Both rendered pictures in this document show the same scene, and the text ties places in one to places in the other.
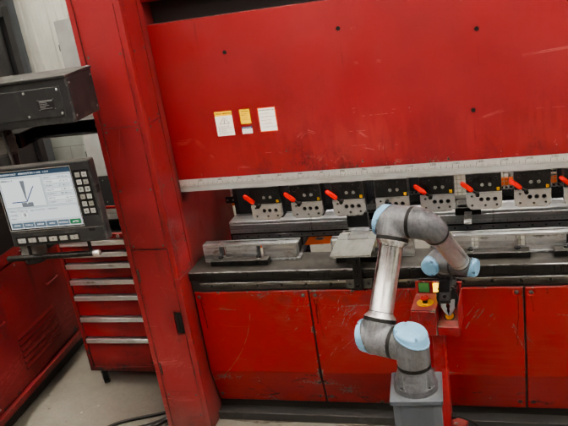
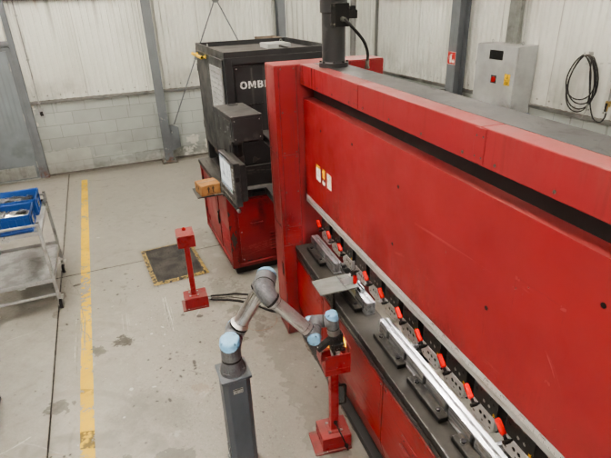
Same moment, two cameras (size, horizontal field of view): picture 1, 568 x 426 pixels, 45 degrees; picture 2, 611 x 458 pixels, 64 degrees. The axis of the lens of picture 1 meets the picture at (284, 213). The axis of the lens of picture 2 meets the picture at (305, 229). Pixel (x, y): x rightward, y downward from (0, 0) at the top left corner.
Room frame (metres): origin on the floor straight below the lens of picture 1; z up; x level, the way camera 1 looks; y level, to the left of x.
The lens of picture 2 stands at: (1.12, -2.43, 2.73)
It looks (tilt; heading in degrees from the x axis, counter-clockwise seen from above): 26 degrees down; 54
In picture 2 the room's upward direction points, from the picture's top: 2 degrees counter-clockwise
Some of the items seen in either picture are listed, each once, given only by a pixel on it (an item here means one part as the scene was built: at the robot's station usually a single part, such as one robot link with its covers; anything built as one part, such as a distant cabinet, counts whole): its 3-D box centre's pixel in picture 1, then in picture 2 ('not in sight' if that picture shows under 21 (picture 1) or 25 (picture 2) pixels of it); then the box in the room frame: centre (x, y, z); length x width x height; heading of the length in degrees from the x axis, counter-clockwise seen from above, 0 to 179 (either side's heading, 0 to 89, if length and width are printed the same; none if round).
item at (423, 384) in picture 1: (415, 374); (232, 363); (2.05, -0.36, 0.82); 0.15 x 0.15 x 0.10
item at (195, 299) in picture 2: not in sight; (189, 267); (2.58, 1.53, 0.41); 0.25 x 0.20 x 0.83; 162
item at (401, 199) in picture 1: (392, 193); (365, 268); (2.96, -0.50, 1.18); 0.15 x 0.09 x 0.17; 72
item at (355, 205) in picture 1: (349, 195); (353, 254); (3.02, -0.31, 1.18); 0.15 x 0.09 x 0.17; 72
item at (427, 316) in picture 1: (437, 308); (333, 352); (2.62, -0.59, 0.75); 0.20 x 0.16 x 0.18; 68
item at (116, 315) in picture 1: (132, 295); not in sight; (3.80, 0.99, 0.50); 0.50 x 0.50 x 1.00; 72
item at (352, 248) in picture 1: (354, 244); (334, 284); (2.88, -0.29, 1.00); 0.26 x 0.18 x 0.01; 162
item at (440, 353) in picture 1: (442, 379); (334, 396); (2.62, -0.59, 0.39); 0.05 x 0.05 x 0.54; 68
